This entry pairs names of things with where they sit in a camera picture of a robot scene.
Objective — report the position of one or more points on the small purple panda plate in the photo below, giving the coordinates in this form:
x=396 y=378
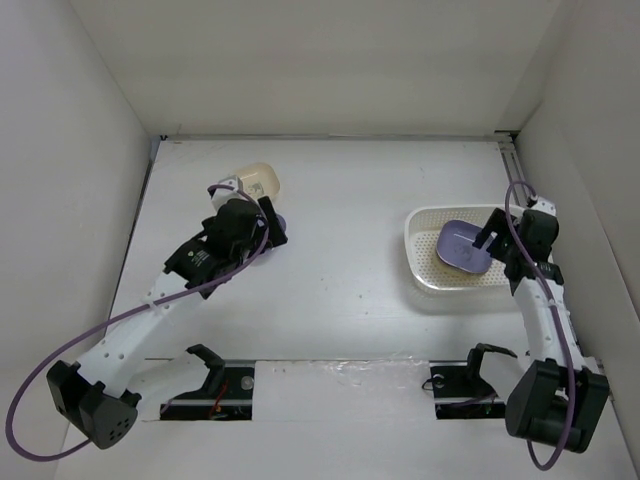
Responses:
x=454 y=247

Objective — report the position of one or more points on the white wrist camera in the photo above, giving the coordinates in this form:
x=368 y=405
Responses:
x=541 y=204
x=229 y=188

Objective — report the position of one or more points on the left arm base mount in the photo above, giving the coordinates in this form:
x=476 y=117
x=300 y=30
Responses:
x=225 y=394

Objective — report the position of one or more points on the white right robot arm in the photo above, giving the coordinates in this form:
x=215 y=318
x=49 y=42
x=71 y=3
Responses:
x=556 y=400

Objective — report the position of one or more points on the cream panda plate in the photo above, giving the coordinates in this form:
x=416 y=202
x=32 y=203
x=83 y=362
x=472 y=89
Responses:
x=259 y=180

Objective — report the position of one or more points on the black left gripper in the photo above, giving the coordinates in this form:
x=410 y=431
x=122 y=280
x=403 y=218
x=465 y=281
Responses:
x=275 y=230

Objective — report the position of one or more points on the white perforated plastic bin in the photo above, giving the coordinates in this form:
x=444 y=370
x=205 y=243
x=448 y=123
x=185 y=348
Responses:
x=440 y=287

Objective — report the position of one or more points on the large purple panda plate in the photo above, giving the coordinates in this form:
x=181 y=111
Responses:
x=276 y=233

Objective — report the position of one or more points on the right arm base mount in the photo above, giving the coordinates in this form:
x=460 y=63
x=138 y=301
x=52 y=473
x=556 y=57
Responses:
x=479 y=387

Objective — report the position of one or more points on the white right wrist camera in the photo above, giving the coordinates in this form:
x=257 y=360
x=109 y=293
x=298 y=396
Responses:
x=541 y=204

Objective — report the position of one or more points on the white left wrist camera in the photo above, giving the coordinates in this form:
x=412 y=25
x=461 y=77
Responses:
x=229 y=188

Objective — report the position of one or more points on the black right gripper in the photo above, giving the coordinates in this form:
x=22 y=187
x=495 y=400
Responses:
x=496 y=223

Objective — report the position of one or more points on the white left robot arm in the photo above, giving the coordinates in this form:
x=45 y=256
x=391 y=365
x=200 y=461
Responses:
x=103 y=390

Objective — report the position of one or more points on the aluminium rail right side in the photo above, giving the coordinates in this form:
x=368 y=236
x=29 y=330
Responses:
x=547 y=321

